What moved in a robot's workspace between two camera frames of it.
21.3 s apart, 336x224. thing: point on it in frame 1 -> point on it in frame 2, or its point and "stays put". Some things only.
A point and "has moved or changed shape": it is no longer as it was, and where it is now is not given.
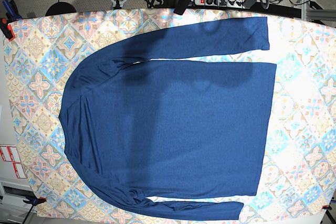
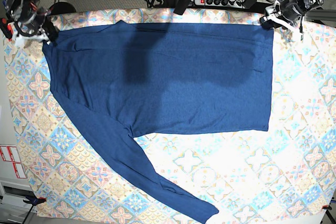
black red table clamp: (7, 29) stays put
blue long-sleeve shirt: (136, 130) has moved or changed shape
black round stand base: (60, 8) stays put
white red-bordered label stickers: (10, 154) stays put
